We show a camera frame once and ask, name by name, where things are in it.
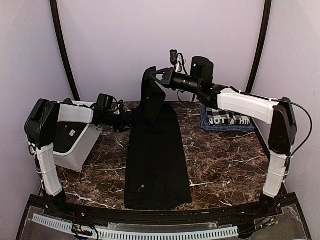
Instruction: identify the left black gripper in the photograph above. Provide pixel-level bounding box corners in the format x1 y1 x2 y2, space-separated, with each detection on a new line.
104 109 139 133

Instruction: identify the black long sleeve shirt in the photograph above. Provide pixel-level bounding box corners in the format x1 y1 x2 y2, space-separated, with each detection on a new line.
124 67 193 211

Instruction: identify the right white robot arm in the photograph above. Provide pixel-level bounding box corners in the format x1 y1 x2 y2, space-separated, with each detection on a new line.
148 56 298 198

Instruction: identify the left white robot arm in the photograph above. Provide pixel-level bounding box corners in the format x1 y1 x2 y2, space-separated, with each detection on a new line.
24 93 132 218

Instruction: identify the white plastic bin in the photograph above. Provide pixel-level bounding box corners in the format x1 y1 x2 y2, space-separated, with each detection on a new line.
28 99 102 173

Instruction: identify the blue checked folded shirt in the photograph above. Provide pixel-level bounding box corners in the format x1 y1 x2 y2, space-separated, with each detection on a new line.
200 106 255 132

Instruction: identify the black white plaid shirt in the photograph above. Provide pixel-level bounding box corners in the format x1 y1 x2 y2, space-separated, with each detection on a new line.
205 107 251 126

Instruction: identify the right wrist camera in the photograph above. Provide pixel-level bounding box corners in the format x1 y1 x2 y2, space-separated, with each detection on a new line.
169 49 187 74

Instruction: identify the black curved table rail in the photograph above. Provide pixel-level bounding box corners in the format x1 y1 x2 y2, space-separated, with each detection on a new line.
27 194 286 227

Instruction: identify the white slotted cable duct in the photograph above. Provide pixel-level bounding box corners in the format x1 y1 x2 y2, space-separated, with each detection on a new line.
31 213 239 240

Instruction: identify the left black frame post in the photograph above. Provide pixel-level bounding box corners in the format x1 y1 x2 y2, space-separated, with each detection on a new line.
49 0 81 101

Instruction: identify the black frame post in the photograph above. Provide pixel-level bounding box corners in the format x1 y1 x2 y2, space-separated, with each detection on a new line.
49 0 81 101
245 0 272 94

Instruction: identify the right black frame post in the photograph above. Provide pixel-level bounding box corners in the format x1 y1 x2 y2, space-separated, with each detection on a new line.
245 0 272 94

